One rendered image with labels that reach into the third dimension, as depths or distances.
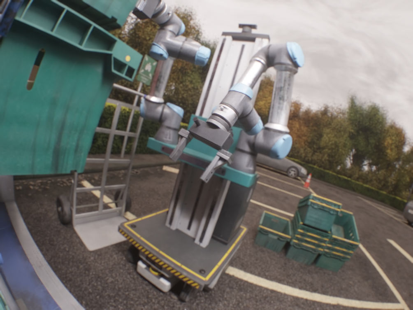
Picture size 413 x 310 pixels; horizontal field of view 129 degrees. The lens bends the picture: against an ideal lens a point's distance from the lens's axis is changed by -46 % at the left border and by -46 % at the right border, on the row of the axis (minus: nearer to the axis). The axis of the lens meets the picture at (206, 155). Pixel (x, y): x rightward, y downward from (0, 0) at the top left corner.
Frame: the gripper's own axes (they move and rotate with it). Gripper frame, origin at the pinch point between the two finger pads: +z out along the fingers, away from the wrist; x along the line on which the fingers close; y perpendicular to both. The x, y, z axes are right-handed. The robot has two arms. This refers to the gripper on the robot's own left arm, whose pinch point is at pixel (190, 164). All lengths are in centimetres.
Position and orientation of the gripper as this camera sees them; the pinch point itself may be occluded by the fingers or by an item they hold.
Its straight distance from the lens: 54.6
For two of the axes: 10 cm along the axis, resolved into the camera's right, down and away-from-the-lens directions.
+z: -5.7, 8.1, -1.6
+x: 7.5, 4.2, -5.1
